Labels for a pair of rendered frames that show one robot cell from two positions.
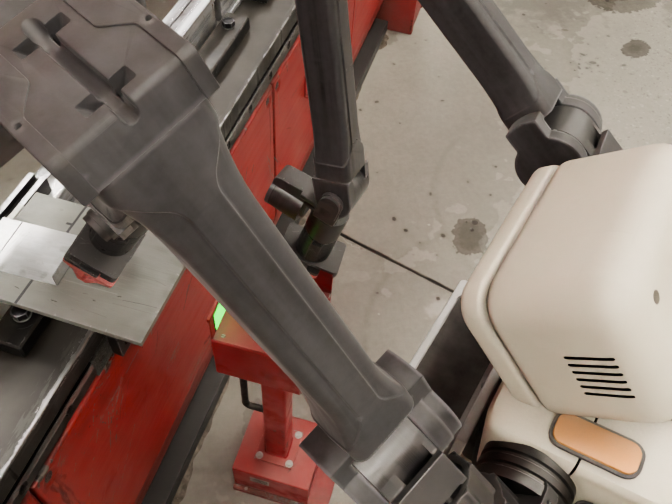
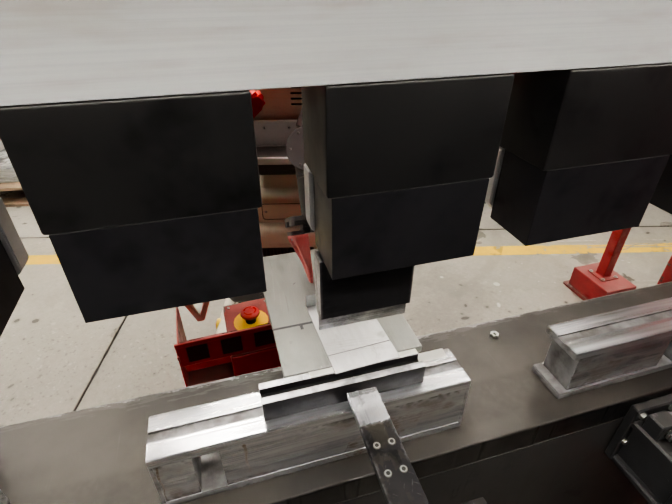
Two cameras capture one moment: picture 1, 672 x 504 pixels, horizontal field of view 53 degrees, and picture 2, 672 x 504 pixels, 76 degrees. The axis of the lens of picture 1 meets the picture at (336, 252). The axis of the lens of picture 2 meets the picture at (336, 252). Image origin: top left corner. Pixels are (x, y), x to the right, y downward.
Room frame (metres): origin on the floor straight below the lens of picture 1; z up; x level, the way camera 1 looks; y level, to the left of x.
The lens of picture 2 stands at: (0.76, 0.79, 1.41)
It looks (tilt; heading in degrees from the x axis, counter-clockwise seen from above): 33 degrees down; 241
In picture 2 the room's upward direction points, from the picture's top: straight up
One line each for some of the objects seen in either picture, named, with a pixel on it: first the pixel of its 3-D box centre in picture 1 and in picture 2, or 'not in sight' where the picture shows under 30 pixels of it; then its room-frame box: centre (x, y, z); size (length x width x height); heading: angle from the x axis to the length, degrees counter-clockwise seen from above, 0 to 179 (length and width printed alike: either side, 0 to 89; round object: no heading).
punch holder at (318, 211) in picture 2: not in sight; (394, 166); (0.53, 0.49, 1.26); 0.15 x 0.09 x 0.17; 167
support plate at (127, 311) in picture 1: (85, 263); (328, 298); (0.52, 0.34, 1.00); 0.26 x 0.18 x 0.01; 77
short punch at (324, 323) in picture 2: not in sight; (364, 287); (0.56, 0.49, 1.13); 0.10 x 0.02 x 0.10; 167
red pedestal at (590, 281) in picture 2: not in sight; (624, 223); (-1.27, -0.09, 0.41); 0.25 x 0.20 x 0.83; 77
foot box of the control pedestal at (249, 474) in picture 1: (290, 457); not in sight; (0.62, 0.07, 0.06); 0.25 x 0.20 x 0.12; 79
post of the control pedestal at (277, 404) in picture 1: (277, 399); not in sight; (0.63, 0.10, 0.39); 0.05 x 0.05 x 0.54; 79
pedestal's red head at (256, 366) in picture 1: (274, 311); (231, 339); (0.63, 0.10, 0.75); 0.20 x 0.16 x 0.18; 169
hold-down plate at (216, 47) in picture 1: (210, 59); not in sight; (1.13, 0.29, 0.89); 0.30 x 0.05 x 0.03; 167
